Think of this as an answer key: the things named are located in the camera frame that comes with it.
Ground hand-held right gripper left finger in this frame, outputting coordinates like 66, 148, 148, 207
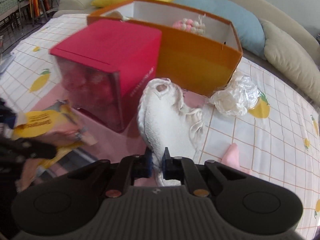
67, 151, 153, 198

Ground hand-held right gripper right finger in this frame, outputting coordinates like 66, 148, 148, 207
162, 147, 250, 197

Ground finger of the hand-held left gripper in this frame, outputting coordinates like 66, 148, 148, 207
0, 97, 19, 138
0, 139, 57, 160

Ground yellow packet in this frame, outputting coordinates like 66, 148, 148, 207
10, 100, 98, 170

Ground white frilly plush cloth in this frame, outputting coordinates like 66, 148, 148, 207
137, 78, 208, 186

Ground orange cardboard box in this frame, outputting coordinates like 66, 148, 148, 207
87, 0, 243, 98

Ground pink white knitted toy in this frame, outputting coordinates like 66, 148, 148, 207
172, 17, 207, 35

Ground pink mat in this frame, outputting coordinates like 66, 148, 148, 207
30, 80, 251, 188

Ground red plastic pieces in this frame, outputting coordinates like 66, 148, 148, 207
57, 57, 118, 128

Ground crumpled clear plastic wrap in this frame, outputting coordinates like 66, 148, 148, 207
205, 71, 262, 117

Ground red yellow bag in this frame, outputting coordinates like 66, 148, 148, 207
29, 0, 48, 18

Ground clear container with pink lid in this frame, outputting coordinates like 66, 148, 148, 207
49, 19, 163, 133

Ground blue pillow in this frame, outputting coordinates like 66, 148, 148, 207
172, 0, 265, 60

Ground beige pillow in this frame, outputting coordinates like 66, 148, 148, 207
259, 19, 320, 103

